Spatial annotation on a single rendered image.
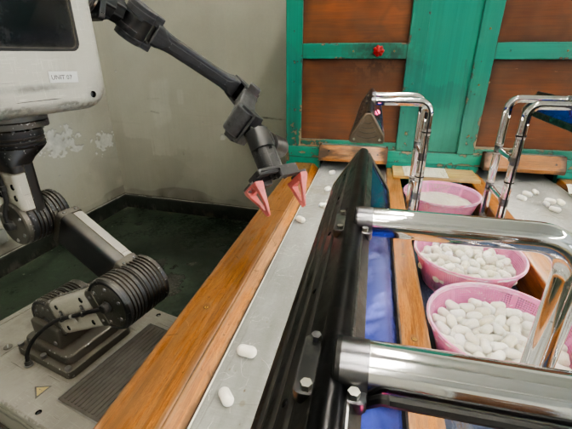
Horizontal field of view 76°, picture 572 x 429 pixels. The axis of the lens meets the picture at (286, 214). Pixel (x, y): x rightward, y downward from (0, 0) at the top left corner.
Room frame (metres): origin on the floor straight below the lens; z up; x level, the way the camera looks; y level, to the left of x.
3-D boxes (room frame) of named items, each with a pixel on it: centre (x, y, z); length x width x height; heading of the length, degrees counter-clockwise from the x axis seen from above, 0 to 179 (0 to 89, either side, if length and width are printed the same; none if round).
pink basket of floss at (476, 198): (1.24, -0.57, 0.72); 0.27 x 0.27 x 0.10
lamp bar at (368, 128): (1.14, -0.26, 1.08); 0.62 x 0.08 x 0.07; 167
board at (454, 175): (1.46, -0.62, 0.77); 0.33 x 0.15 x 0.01; 77
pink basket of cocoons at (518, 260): (0.82, -0.47, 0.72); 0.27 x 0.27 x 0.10
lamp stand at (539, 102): (1.03, -0.72, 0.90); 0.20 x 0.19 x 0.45; 167
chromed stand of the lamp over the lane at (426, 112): (1.12, -0.33, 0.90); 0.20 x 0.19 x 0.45; 167
